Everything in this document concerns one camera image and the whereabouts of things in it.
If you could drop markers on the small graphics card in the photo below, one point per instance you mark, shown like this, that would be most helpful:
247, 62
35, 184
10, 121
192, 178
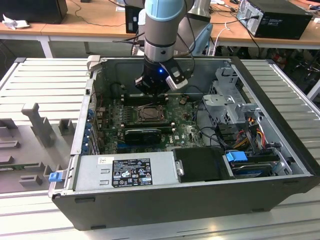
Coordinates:
142, 136

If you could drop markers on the green RAM stick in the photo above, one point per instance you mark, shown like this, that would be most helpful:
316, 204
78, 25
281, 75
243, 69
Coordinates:
15, 168

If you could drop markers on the grey power supply with label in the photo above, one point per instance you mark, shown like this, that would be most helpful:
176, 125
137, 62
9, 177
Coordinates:
87, 175

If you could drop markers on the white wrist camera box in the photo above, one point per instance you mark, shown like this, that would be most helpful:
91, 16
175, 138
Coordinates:
175, 83

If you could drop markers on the black RAM slot bank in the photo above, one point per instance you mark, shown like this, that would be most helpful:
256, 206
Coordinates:
147, 123
132, 98

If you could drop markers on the wooden desk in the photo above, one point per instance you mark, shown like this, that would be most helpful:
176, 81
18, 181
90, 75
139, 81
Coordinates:
230, 37
75, 27

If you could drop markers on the round coin battery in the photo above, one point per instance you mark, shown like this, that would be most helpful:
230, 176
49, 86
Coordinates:
182, 101

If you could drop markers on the grey parts rack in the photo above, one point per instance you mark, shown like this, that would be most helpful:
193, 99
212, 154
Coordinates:
37, 150

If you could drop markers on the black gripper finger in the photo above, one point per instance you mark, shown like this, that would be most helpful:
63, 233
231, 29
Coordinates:
156, 98

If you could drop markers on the pale blue teach pendant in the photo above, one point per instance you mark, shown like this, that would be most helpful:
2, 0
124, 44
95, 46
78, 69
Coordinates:
205, 37

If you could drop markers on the small black computer tower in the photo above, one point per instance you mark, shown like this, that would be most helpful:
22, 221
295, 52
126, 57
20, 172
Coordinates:
131, 20

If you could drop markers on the blue case latch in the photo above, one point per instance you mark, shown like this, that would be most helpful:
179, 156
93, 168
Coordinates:
55, 177

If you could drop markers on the green motherboard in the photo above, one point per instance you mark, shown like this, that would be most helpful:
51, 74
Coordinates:
185, 135

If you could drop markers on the CPU socket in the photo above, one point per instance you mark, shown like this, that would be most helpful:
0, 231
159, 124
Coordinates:
138, 119

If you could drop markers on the large black box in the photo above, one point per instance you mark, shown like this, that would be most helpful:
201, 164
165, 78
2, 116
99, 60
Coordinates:
32, 10

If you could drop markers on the silver metal drive cage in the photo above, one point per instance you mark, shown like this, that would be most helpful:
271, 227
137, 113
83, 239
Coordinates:
217, 102

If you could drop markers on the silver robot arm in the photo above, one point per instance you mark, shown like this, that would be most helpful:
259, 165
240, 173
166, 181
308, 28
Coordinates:
162, 25

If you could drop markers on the crumpled white paper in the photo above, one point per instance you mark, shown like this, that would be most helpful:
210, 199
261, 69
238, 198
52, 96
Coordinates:
15, 23

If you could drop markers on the disk with blue carrier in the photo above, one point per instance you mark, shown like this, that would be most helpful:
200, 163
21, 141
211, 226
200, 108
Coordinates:
236, 157

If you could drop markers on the open black PC case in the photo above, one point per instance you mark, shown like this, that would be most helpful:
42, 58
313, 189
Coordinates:
175, 207

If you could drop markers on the black plastic shroud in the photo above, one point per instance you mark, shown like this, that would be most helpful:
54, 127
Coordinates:
200, 162

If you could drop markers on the black desktop computer tower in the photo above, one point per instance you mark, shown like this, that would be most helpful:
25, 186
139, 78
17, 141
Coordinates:
282, 22

